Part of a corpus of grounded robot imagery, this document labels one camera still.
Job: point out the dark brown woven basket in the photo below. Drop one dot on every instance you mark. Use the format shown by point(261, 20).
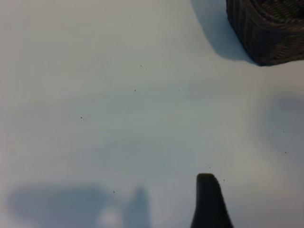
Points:
point(270, 31)

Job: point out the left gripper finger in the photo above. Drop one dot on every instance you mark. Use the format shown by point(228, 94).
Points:
point(209, 204)

